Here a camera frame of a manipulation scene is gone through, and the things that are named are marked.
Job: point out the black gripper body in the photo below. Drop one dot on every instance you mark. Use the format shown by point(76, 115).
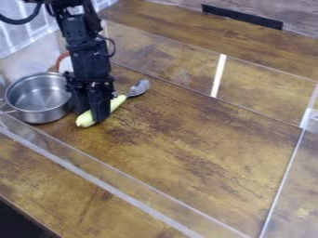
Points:
point(79, 85)

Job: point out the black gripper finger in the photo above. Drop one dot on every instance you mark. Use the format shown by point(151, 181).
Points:
point(80, 99)
point(100, 98)

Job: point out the green handled metal spoon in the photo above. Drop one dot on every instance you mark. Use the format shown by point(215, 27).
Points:
point(85, 119)

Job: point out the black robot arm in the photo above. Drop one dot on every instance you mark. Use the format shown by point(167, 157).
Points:
point(80, 27)

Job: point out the red and white toy mushroom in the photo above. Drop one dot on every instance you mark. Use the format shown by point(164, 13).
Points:
point(64, 63)

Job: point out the stainless steel pot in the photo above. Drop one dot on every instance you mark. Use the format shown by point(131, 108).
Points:
point(39, 98)

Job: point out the clear acrylic front barrier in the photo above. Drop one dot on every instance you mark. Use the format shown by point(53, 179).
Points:
point(175, 213)

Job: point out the clear acrylic barrier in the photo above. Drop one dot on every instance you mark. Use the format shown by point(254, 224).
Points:
point(175, 213)
point(293, 216)

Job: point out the black strip on table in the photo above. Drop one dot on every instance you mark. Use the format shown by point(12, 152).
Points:
point(235, 15)

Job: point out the clear acrylic right barrier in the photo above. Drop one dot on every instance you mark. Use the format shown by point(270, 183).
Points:
point(293, 216)

